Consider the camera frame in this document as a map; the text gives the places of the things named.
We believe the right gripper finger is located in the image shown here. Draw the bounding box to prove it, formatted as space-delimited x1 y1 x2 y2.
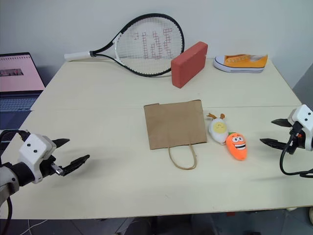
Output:
271 117 293 128
259 138 288 150

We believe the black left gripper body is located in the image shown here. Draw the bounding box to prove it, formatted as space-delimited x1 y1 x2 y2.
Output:
38 154 66 181

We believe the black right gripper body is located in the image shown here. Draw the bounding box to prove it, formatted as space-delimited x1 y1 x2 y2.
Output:
287 121 306 155

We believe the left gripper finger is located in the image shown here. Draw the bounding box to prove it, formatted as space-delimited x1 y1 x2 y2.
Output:
51 138 70 149
62 154 90 176

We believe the brown paper bag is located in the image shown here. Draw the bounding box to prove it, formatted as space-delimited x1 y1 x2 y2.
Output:
143 99 208 170

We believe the orange carrot plush toy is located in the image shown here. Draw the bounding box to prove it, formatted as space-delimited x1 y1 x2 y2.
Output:
225 131 249 162

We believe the white egg plush toy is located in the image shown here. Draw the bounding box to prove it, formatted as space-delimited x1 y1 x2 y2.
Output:
206 112 230 145

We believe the yellow canvas sneaker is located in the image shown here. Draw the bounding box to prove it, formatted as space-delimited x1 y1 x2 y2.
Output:
213 53 268 73

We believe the open laptop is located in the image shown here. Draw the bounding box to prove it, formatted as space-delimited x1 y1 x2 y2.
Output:
0 51 46 112

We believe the dark rounded shape under table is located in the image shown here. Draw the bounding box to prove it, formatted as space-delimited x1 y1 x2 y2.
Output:
127 216 154 235

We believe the red foam brick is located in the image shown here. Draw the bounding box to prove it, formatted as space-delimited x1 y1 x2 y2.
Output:
170 41 209 89

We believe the black and white tennis racket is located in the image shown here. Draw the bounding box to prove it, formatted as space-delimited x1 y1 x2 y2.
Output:
64 13 185 78

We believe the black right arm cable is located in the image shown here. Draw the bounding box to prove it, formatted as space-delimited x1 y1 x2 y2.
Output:
279 122 313 178

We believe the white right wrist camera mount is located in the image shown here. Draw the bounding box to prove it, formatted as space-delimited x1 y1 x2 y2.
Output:
287 104 313 151

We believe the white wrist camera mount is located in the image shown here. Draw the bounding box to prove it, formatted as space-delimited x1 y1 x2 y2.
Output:
18 133 57 185
287 104 313 151

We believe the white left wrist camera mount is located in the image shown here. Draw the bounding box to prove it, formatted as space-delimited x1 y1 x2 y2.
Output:
18 133 57 185

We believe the thin white floor cable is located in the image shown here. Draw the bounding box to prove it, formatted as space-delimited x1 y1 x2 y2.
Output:
26 218 49 235

